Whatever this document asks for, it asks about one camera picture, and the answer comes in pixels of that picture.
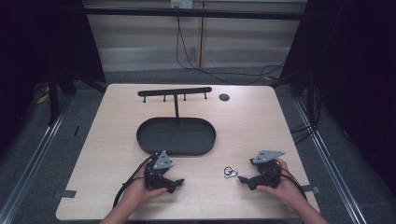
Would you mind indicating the black hook rack with tray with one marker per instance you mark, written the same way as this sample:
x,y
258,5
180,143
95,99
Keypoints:
x,y
176,135

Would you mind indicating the white wall socket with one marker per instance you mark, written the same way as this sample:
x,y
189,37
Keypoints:
x,y
181,3

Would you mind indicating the grey tape strip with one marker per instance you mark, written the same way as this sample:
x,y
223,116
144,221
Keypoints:
x,y
64,194
311,188

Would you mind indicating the metal floor rail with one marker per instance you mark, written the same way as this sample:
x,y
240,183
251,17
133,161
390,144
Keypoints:
x,y
333,168
31,161

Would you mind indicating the round black table grommet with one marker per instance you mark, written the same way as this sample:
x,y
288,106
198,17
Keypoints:
x,y
224,97

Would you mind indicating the black metal stand leg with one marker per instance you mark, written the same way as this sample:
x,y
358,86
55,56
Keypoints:
x,y
53,99

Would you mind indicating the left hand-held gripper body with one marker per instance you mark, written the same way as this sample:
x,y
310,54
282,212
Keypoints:
x,y
156,174

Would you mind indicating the black horizontal frame bar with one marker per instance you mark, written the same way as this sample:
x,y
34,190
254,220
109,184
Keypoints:
x,y
193,13

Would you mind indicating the yellow floor tape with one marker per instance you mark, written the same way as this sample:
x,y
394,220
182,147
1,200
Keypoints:
x,y
42,98

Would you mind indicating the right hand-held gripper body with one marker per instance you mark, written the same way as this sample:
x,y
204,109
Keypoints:
x,y
267,174

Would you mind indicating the person's right hand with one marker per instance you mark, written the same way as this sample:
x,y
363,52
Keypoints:
x,y
288,189

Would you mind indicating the black curtain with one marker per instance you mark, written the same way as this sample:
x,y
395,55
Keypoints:
x,y
43,46
351,62

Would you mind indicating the person's left hand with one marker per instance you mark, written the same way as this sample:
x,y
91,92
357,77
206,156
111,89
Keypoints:
x,y
139,192

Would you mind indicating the small black floor strip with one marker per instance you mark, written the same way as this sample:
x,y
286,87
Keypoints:
x,y
76,130

